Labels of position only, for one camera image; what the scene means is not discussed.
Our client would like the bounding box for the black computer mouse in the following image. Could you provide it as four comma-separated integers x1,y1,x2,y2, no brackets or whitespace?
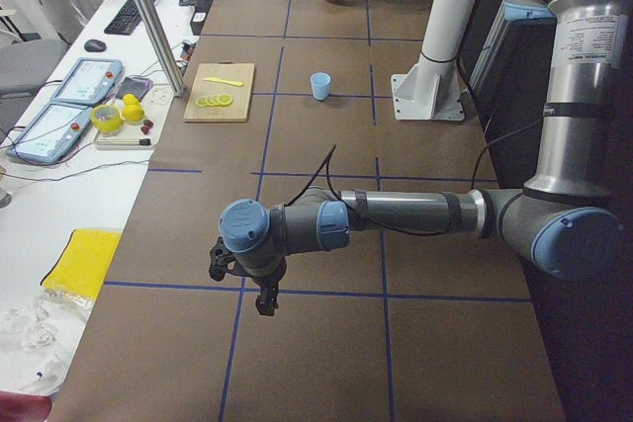
83,39,107,52

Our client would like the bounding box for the yellow lemon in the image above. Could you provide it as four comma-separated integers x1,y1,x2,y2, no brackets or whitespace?
122,104,145,123
123,94,139,105

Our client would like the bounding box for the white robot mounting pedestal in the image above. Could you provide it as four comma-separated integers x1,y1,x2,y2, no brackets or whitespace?
391,0,476,122

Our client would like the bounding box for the dark wallet pouch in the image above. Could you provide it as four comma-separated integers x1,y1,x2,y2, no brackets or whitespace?
115,76,153,100

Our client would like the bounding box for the white tray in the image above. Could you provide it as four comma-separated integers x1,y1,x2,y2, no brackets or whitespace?
90,84,174,150

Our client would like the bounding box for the aluminium frame post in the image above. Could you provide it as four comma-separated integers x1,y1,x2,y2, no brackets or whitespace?
134,0,185,97

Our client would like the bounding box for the light blue plastic cup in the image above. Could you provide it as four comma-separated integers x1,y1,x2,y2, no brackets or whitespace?
310,72,331,101

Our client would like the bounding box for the crumpled clear plastic bag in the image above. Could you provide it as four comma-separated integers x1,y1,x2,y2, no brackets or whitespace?
1,290,94,395

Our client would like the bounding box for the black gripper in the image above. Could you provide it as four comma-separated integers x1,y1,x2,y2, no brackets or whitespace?
209,237,287,316

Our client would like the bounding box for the black keyboard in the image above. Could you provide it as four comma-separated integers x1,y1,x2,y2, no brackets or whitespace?
104,0,141,36

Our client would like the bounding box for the yellow plastic knife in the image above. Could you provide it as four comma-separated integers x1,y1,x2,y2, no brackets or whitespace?
203,76,245,87

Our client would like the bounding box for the teach pendant tablet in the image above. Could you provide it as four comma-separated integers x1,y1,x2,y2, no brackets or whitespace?
6,101,92,165
52,57,124,106

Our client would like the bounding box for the wooden cutting board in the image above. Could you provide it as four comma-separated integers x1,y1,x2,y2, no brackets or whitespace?
183,63,255,123

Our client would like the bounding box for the yellow tape roll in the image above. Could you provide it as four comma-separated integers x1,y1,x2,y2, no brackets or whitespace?
90,105,124,133

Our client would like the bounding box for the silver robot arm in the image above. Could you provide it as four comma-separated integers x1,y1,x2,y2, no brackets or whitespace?
209,0,632,316

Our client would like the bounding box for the yellow cloth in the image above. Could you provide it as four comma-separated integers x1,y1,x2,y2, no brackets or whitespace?
41,228,122,300

